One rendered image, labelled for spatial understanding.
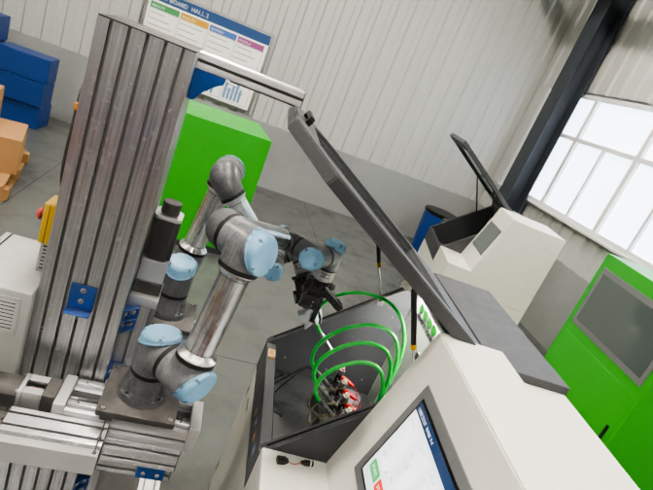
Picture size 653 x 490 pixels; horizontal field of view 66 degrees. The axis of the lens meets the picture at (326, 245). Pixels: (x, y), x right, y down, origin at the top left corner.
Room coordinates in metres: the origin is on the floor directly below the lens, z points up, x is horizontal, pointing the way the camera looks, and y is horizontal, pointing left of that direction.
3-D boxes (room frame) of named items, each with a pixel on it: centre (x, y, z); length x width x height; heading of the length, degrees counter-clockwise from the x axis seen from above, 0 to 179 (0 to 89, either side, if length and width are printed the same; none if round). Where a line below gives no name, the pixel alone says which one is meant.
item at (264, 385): (1.65, -0.01, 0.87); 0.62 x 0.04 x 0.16; 12
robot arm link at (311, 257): (1.60, 0.03, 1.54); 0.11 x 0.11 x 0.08; 62
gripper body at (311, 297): (1.68, -0.02, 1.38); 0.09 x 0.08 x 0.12; 102
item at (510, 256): (5.02, -1.34, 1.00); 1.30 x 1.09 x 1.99; 2
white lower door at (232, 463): (1.65, 0.01, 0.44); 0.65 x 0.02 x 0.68; 12
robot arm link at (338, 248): (1.68, -0.03, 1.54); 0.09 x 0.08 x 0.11; 152
